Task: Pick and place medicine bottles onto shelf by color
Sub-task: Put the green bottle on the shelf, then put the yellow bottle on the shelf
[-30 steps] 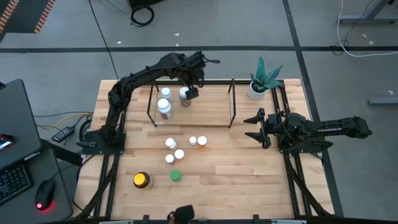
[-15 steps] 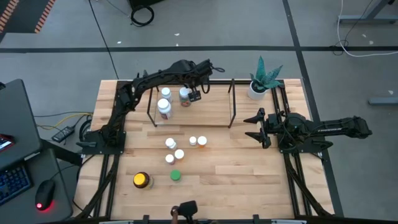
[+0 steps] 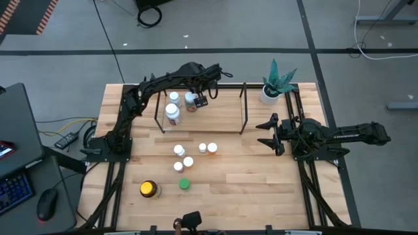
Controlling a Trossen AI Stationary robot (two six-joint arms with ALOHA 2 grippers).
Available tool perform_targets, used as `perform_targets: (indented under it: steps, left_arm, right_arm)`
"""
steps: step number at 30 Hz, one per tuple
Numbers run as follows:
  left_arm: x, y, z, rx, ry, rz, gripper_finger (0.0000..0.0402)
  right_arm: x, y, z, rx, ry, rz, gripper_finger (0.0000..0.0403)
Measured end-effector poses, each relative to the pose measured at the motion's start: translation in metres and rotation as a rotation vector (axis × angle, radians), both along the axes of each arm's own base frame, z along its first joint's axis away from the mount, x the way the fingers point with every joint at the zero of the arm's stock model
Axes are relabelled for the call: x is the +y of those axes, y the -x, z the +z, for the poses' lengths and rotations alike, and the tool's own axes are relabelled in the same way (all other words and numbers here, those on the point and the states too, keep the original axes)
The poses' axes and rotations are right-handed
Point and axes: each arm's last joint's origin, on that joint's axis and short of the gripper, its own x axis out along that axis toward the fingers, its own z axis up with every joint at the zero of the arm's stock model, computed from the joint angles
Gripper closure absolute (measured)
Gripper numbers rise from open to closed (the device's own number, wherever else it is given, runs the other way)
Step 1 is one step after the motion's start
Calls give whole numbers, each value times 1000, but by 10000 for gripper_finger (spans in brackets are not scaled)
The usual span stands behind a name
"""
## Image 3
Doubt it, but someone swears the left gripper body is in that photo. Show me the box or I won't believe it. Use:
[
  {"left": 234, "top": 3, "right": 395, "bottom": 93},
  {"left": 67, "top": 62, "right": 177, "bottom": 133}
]
[{"left": 181, "top": 61, "right": 224, "bottom": 96}]

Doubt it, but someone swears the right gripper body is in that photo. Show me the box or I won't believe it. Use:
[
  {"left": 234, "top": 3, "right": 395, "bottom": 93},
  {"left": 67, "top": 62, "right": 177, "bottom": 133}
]
[{"left": 272, "top": 112, "right": 287, "bottom": 157}]

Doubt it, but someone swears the multivitamin gummies jar white cap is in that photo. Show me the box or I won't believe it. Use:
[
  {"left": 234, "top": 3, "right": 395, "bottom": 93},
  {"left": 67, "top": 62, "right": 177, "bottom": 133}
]
[{"left": 184, "top": 91, "right": 199, "bottom": 113}]

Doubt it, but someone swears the white medicine bottle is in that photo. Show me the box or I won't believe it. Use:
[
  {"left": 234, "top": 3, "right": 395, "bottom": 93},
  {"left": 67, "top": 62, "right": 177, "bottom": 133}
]
[
  {"left": 169, "top": 91, "right": 182, "bottom": 108},
  {"left": 173, "top": 144, "right": 187, "bottom": 159}
]

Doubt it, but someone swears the large white bottle purple label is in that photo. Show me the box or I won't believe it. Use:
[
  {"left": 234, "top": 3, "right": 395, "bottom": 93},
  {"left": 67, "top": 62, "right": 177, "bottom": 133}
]
[{"left": 165, "top": 102, "right": 182, "bottom": 127}]

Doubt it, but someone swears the amber bottle with yellow cap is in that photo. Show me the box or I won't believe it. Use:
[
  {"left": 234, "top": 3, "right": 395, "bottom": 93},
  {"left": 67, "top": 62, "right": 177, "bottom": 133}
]
[{"left": 139, "top": 180, "right": 163, "bottom": 200}]

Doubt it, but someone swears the green plant in white pot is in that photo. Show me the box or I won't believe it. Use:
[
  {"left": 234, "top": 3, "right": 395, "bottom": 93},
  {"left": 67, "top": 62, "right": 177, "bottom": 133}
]
[{"left": 259, "top": 58, "right": 298, "bottom": 106}]

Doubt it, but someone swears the black box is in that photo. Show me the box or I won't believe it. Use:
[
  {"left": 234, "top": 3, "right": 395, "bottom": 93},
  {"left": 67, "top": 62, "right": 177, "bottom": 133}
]
[{"left": 135, "top": 0, "right": 174, "bottom": 10}]

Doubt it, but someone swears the black device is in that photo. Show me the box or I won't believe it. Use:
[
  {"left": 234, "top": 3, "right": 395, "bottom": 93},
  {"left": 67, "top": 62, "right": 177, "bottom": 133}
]
[{"left": 172, "top": 210, "right": 203, "bottom": 235}]

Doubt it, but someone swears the grey table leg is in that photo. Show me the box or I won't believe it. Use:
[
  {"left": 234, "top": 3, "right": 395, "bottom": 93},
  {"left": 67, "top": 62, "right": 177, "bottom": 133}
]
[
  {"left": 355, "top": 0, "right": 418, "bottom": 26},
  {"left": 387, "top": 102, "right": 418, "bottom": 111}
]

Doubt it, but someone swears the black power adapter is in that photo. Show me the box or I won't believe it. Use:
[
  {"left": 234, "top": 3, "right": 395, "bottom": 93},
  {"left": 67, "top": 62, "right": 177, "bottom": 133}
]
[{"left": 54, "top": 132, "right": 79, "bottom": 150}]

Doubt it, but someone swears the dark grey desk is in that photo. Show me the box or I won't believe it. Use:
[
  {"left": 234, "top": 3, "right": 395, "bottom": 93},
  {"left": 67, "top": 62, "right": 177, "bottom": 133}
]
[{"left": 0, "top": 82, "right": 78, "bottom": 235}]

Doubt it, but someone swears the black computer mouse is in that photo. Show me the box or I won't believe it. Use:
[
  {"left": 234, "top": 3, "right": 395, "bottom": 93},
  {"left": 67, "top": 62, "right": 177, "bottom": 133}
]
[{"left": 36, "top": 188, "right": 59, "bottom": 222}]

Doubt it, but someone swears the dark mat with orange stripes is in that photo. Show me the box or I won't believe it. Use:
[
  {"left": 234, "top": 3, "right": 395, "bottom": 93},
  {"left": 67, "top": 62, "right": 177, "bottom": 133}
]
[{"left": 0, "top": 0, "right": 59, "bottom": 36}]

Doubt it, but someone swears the phone with red edge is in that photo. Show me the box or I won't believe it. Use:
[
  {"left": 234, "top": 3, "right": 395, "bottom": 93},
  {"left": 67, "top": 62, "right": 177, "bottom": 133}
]
[{"left": 0, "top": 140, "right": 16, "bottom": 161}]

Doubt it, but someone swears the black keyboard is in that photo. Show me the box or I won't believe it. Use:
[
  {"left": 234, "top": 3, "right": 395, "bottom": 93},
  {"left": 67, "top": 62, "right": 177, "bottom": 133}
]
[{"left": 0, "top": 172, "right": 35, "bottom": 216}]

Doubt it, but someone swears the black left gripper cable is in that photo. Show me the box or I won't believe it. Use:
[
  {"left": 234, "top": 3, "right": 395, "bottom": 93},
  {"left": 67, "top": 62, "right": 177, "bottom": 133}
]
[{"left": 208, "top": 70, "right": 234, "bottom": 100}]

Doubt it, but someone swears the wooden shelf with black frame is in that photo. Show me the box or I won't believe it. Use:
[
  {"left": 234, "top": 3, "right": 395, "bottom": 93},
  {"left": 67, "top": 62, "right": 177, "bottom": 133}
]
[{"left": 153, "top": 82, "right": 249, "bottom": 135}]

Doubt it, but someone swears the black aluminium table frame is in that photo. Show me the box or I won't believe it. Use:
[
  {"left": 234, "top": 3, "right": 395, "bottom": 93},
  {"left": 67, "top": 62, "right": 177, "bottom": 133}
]
[{"left": 76, "top": 73, "right": 353, "bottom": 235}]

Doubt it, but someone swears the black coiled cable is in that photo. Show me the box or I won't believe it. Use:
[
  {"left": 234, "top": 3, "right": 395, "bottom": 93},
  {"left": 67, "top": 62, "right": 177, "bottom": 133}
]
[{"left": 137, "top": 5, "right": 163, "bottom": 29}]

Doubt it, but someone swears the thin black floor cable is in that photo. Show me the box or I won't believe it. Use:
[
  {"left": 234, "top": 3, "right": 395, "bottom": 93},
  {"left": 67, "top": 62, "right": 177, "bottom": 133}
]
[{"left": 92, "top": 0, "right": 126, "bottom": 84}]

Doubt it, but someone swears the white floor cable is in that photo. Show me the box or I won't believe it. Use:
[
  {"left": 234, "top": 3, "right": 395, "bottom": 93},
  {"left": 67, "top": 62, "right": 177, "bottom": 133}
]
[{"left": 353, "top": 0, "right": 418, "bottom": 61}]

